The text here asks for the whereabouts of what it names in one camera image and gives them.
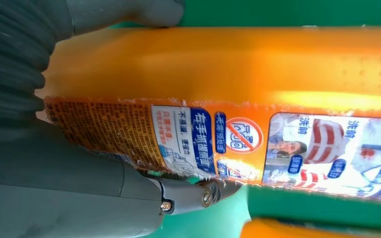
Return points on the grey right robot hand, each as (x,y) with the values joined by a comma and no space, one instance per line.
(62,197)

